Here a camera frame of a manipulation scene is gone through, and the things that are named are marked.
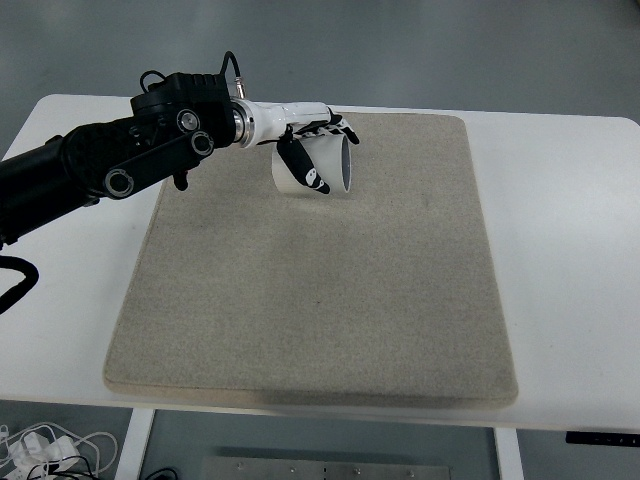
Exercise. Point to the beige felt mat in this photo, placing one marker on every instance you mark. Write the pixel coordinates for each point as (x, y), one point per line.
(386, 297)

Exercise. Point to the white power strip with cables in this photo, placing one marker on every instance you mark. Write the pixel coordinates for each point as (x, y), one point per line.
(50, 451)

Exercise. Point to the white table leg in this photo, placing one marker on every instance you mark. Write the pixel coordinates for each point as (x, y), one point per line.
(135, 443)
(508, 454)

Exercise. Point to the white table leg right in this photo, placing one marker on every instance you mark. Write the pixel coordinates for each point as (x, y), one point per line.
(508, 454)

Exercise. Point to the white plastic cup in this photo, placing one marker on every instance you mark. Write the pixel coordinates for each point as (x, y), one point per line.
(330, 155)

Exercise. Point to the black desk control panel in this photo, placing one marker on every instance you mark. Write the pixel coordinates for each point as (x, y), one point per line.
(602, 439)

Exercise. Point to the white table leg left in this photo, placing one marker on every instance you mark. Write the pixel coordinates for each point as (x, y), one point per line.
(135, 443)

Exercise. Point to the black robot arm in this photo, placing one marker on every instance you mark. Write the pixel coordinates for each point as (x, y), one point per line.
(175, 124)

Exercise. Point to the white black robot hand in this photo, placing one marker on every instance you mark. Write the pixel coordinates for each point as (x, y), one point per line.
(283, 125)

